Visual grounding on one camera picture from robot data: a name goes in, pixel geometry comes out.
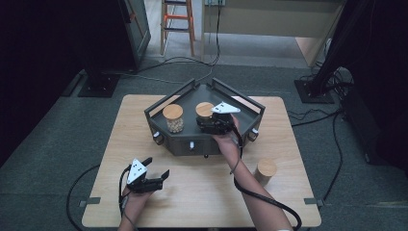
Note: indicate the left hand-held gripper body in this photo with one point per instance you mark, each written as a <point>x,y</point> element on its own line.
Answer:
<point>137,171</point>

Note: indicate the glass jar with wooden lid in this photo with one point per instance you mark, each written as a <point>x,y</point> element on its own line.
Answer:
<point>173,118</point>
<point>265,168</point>
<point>204,109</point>

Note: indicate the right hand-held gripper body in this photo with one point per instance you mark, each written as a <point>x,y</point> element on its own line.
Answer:
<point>221,123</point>

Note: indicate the black metal stand post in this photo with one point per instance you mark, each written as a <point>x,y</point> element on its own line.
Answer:
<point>340,38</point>

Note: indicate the person's left hand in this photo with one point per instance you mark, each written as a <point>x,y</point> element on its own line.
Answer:
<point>134,199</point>

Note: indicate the grey tape strip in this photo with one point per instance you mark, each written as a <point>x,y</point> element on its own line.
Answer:
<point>312,201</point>
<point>90,201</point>

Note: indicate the wooden step ladder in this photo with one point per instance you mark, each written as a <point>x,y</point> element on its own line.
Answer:
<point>178,19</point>

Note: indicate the dark grey corner rack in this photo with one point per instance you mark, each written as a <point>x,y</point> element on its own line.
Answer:
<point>224,96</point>

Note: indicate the light wooden desk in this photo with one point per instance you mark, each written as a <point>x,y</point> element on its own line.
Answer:
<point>272,19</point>

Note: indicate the black square stand base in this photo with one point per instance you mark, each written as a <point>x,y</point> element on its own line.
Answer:
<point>312,93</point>
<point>99,85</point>

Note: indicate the person's right hand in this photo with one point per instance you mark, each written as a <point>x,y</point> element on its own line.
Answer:
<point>226,146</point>

